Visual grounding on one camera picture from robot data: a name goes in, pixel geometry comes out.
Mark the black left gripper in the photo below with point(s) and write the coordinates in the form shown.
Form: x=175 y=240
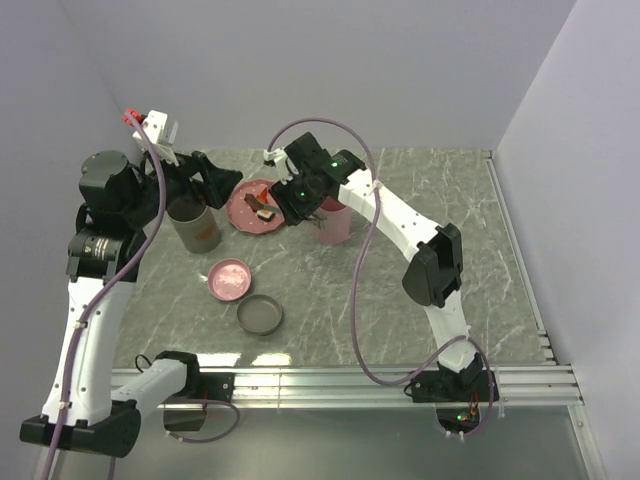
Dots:
x=217 y=181

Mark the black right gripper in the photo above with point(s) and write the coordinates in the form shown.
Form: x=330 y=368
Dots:
x=283 y=196

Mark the sushi roll piece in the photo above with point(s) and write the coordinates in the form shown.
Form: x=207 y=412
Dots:
x=265 y=215

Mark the red sausage piece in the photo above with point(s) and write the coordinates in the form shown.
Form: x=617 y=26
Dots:
x=257 y=201

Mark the pink round lid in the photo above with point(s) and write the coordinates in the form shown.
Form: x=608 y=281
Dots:
x=229 y=279

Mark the silver metal tongs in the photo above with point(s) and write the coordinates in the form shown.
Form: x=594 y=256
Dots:
x=318 y=221

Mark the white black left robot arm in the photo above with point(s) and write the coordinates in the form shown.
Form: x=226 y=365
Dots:
x=82 y=412

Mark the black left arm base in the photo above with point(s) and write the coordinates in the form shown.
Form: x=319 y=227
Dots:
x=182 y=413

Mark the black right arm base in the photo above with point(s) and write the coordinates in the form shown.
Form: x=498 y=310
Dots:
x=458 y=409

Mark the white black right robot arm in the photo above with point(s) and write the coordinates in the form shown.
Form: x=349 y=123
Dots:
x=433 y=252

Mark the pink dotted plate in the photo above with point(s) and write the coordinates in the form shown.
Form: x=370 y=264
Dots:
x=242 y=217

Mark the pink cylindrical container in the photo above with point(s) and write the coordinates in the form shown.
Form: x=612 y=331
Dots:
x=336 y=224

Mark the grey cylindrical container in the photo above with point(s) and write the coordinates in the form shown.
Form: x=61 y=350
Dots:
x=195 y=225

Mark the grey round lid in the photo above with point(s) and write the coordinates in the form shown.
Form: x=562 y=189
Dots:
x=259 y=314

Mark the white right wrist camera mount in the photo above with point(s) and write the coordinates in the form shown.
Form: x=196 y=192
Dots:
x=284 y=167

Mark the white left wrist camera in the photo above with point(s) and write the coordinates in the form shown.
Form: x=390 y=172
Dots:
x=161 y=130

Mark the aluminium rail frame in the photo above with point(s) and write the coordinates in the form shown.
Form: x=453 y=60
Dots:
x=308 y=410

